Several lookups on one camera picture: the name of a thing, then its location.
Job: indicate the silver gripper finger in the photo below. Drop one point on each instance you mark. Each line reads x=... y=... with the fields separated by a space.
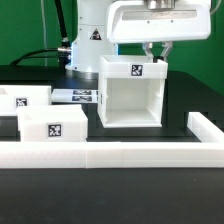
x=167 y=47
x=147 y=50

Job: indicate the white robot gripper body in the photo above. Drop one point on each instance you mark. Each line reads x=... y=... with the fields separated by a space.
x=130 y=21

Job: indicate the white drawer cabinet box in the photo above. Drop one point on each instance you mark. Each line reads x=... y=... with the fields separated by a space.
x=131 y=91

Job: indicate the white drawer with knob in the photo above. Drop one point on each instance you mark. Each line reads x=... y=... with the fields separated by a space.
x=52 y=123

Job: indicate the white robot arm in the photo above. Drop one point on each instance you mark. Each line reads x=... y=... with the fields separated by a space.
x=105 y=24

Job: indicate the white drawer far left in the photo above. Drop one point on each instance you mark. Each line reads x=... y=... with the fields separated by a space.
x=14 y=96

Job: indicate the white marker sheet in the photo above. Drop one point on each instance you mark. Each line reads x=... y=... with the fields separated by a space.
x=74 y=96

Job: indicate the white L-shaped fence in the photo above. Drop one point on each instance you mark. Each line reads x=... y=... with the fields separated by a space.
x=207 y=151

